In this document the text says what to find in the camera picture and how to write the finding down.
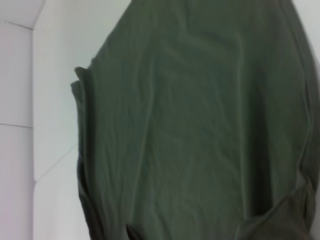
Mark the dark green FREE T-shirt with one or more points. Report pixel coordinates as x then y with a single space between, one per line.
200 112

